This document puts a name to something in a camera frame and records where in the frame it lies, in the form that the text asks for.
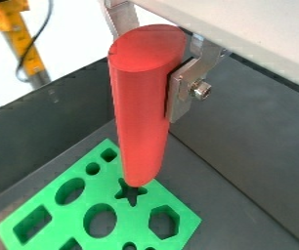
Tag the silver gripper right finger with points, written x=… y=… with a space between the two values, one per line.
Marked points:
x=187 y=83

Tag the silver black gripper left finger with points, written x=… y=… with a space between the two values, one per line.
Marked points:
x=120 y=16

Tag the red oval cylinder peg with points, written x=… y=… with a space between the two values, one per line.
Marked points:
x=141 y=57

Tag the green shape sorter board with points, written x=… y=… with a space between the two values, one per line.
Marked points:
x=81 y=210

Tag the yellow metal stand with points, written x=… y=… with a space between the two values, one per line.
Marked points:
x=30 y=69

